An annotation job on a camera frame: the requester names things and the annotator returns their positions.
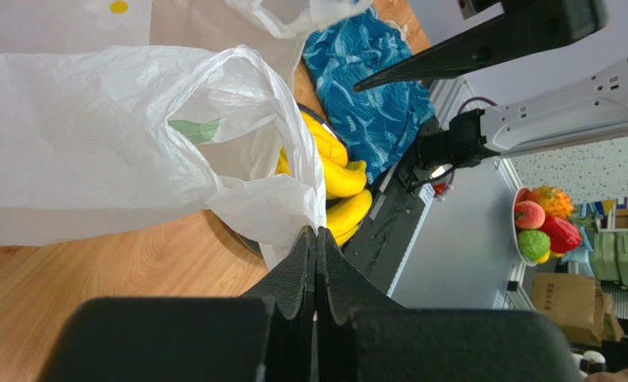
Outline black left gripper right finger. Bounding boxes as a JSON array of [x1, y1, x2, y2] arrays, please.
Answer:
[[316, 228, 582, 381]]

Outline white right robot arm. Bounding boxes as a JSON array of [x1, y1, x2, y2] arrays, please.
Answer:
[[353, 1, 628, 192]]

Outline white bowl of fake fruits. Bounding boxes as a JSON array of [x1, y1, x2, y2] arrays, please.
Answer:
[[511, 185, 587, 267]]

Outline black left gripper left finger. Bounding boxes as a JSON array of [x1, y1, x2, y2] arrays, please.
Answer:
[[39, 228, 316, 381]]

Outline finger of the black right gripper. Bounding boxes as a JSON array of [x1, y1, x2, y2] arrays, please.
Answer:
[[353, 0, 607, 92]]

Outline dark blue ceramic plate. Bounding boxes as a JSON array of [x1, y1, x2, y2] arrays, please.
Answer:
[[236, 103, 341, 259]]

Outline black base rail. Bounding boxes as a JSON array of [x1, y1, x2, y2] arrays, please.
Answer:
[[342, 119, 442, 295]]

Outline white plastic bag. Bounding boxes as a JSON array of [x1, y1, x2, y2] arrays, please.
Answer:
[[0, 1, 369, 267]]

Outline aluminium frame base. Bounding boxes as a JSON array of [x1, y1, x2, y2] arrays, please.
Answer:
[[388, 76, 537, 311]]

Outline brown cardboard box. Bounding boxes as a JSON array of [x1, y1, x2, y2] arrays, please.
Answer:
[[532, 273, 624, 347]]

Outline yellow fake banana bunch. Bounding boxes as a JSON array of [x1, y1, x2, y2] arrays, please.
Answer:
[[326, 189, 373, 248]]

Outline blue patterned cloth bag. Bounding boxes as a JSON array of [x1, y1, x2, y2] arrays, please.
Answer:
[[302, 7, 436, 183]]

